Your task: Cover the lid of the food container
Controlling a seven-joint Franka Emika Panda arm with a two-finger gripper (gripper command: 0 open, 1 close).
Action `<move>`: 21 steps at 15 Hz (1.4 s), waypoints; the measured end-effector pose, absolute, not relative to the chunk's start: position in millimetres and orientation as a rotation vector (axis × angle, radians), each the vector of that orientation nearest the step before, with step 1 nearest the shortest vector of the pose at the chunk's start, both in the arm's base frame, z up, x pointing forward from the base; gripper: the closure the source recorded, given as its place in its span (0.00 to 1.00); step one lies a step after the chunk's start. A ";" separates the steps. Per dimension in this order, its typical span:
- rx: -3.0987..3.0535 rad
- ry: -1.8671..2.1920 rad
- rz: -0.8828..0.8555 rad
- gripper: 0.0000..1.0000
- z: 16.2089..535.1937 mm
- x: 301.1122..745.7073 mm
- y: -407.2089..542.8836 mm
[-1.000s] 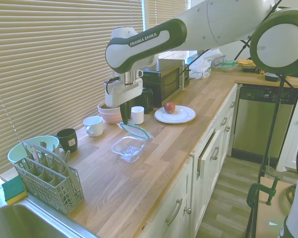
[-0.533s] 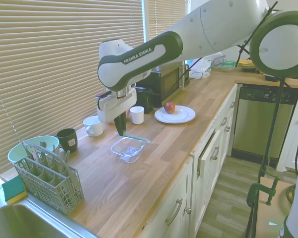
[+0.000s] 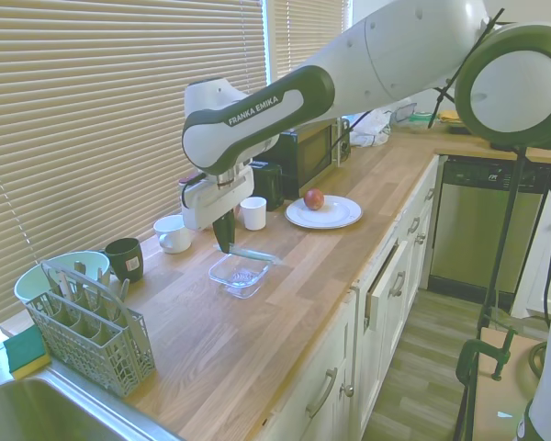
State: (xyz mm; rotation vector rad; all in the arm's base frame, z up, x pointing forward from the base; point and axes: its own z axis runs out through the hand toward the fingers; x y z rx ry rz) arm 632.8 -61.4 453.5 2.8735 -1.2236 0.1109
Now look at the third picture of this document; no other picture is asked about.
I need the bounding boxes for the black camera cable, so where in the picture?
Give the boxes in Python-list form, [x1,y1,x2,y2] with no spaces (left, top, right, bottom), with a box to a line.
[329,7,507,153]

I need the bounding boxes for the dark green clamp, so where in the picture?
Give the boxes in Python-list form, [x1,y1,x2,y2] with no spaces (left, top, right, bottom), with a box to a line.
[455,325,520,441]

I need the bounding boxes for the green and yellow sponge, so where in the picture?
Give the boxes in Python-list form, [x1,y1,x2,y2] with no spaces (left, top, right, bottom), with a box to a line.
[2,326,53,382]

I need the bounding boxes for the black microwave oven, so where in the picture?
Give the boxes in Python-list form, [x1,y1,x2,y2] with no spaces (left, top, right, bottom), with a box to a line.
[255,117,343,201]

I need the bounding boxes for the narrow beige window blinds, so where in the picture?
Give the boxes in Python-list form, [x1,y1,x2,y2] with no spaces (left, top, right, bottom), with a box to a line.
[273,0,353,86]

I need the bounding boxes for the red apple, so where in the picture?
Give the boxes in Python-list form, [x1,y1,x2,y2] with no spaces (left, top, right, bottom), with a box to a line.
[303,187,327,212]

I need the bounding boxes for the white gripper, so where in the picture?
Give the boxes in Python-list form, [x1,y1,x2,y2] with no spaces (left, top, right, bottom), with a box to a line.
[181,165,255,254]

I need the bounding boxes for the black camera stand pole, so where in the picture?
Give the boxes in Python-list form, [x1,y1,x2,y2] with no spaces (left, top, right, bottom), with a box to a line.
[476,145,529,342]

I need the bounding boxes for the clear lid with teal seal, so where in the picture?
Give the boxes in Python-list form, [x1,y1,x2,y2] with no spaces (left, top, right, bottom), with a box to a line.
[219,244,285,267]

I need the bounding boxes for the clear plastic food container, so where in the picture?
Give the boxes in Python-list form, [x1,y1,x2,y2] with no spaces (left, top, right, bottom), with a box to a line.
[208,253,272,301]

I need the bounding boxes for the white dinner plate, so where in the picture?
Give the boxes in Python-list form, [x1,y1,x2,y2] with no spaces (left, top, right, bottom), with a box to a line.
[284,194,365,230]

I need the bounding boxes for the white-handled utensil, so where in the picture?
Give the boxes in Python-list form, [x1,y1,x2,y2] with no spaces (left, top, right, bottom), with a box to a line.
[54,269,74,300]

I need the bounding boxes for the grey plastic cutlery basket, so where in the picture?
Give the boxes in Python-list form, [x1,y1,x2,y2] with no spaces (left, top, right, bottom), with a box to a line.
[25,260,158,399]

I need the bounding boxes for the white mug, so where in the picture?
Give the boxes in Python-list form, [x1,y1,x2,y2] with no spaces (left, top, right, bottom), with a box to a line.
[153,214,193,255]

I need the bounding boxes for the small black countertop appliance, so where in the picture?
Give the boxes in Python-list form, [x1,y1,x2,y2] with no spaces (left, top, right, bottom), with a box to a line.
[335,117,353,164]

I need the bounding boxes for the mint green bowl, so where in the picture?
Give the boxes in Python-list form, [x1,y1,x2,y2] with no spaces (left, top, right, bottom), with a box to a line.
[13,250,112,308]

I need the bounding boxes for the brown robot mounting board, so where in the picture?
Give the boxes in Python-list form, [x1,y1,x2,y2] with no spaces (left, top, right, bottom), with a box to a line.
[467,324,551,441]

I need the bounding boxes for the white lower kitchen cabinets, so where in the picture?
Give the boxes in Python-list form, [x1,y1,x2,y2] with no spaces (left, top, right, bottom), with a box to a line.
[255,155,443,441]

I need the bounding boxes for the stainless steel dishwasher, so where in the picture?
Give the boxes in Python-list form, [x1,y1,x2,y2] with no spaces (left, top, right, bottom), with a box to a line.
[428,154,551,296]

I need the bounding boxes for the black mug with sticker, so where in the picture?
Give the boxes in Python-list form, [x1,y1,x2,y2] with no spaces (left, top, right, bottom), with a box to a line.
[100,237,145,284]

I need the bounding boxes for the stainless steel sink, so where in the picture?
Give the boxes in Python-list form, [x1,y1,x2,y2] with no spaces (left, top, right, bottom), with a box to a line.
[0,366,186,441]

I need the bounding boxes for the wide beige window blinds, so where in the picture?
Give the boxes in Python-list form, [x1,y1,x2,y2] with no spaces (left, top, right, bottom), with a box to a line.
[0,0,271,333]

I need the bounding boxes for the white plastic bag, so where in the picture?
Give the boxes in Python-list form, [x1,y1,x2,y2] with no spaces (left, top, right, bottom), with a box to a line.
[348,107,394,149]

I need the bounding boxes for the white handleless cup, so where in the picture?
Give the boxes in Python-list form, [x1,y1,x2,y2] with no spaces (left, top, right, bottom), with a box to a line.
[239,196,268,232]

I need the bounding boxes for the grey wrist camera red mount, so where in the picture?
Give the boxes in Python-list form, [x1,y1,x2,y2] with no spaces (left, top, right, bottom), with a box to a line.
[178,174,206,209]

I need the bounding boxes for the black toaster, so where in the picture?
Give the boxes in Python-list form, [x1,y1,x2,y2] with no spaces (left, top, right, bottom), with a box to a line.
[251,158,287,213]

